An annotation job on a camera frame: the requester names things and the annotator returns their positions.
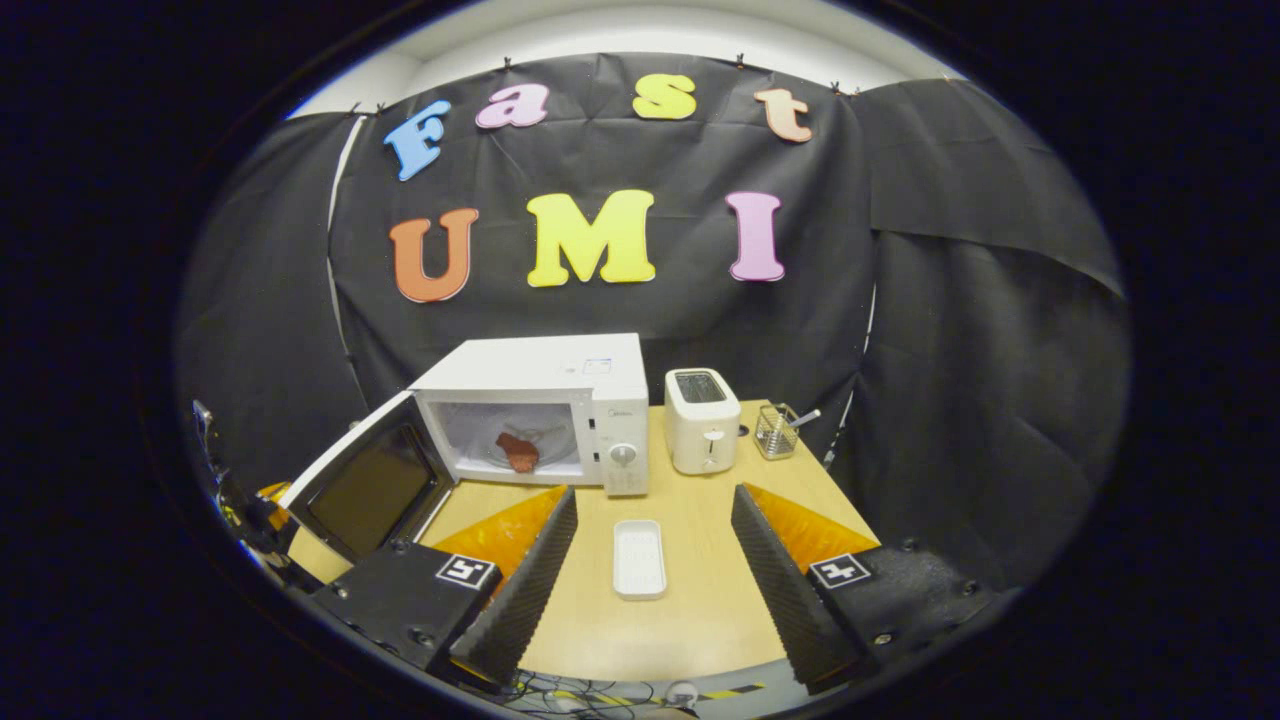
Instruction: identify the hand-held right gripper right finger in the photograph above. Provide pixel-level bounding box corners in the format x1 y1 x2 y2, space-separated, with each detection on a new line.
730 483 1021 696

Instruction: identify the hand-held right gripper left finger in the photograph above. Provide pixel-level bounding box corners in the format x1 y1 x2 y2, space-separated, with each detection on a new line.
310 485 579 691

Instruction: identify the reddish brown meat slab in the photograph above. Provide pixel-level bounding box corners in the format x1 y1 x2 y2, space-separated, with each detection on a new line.
495 432 541 474

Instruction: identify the white microwave oven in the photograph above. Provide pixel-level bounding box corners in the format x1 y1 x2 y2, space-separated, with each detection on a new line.
278 333 651 564

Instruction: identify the white rectangular tray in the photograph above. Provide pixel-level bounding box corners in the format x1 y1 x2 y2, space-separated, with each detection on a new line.
612 519 668 601

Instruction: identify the cream white toaster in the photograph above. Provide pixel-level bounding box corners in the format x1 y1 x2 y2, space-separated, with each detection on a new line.
664 368 743 476

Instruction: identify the black backdrop cloth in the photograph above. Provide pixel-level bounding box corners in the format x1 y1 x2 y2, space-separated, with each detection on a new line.
175 52 1131 591

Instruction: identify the bundle of floor cables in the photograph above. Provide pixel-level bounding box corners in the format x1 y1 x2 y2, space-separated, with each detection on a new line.
500 672 771 717

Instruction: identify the wire utensil basket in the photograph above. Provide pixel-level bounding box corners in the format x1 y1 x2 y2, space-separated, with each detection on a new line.
753 403 801 461

